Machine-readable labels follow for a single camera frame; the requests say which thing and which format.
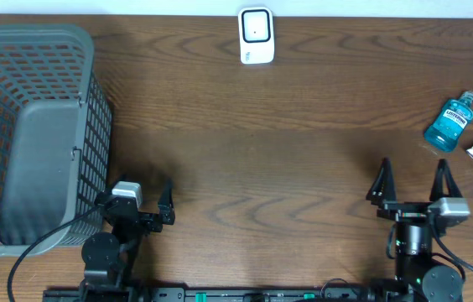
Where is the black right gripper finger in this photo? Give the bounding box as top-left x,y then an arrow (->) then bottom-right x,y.
429,159 -> 463,202
366,158 -> 397,206

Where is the blue mouthwash bottle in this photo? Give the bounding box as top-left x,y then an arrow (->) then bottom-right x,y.
424,91 -> 473,153

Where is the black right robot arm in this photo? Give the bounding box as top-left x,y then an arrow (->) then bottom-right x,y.
366,158 -> 470,301

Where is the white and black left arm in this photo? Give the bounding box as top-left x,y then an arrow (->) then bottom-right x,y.
80,180 -> 175,301

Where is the white barcode scanner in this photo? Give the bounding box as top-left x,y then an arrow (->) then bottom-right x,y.
238,7 -> 275,65

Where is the grey plastic shopping basket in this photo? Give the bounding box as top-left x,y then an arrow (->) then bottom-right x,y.
0,24 -> 112,257

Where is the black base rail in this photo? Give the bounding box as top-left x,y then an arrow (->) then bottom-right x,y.
42,284 -> 385,302

